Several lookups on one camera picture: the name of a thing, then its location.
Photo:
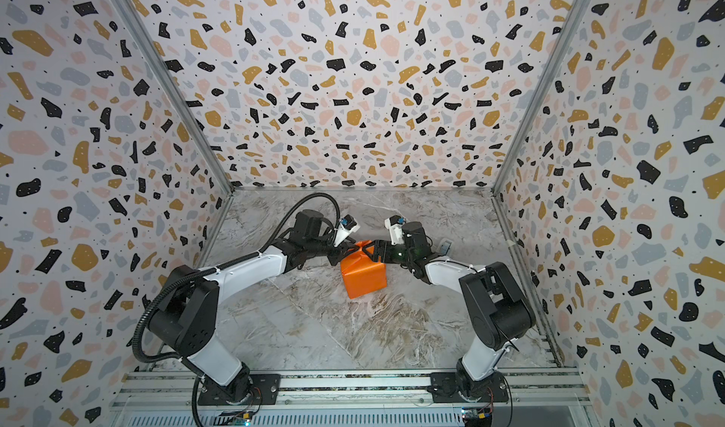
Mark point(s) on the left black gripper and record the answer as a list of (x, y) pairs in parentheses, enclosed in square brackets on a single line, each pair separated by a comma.
[(344, 247)]

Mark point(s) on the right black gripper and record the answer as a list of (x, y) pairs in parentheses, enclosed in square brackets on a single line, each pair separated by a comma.
[(379, 246)]

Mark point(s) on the white tape dispenser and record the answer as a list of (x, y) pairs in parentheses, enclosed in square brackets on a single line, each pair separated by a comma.
[(445, 247)]

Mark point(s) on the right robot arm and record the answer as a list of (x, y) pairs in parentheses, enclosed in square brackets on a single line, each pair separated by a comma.
[(498, 310)]

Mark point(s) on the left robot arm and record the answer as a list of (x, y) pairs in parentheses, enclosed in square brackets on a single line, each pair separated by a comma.
[(180, 323)]

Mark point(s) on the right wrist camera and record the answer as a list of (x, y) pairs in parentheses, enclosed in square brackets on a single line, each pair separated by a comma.
[(394, 226)]

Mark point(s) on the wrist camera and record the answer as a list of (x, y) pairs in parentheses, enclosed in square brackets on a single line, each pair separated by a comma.
[(394, 226), (345, 228)]

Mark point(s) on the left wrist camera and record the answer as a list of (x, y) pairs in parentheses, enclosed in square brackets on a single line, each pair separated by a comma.
[(345, 228)]

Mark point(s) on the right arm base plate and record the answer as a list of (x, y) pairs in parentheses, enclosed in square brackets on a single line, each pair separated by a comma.
[(458, 388)]

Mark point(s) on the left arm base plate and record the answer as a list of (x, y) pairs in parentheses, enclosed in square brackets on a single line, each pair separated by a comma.
[(246, 390)]

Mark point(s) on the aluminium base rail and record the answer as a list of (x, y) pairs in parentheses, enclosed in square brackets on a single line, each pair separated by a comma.
[(514, 397)]

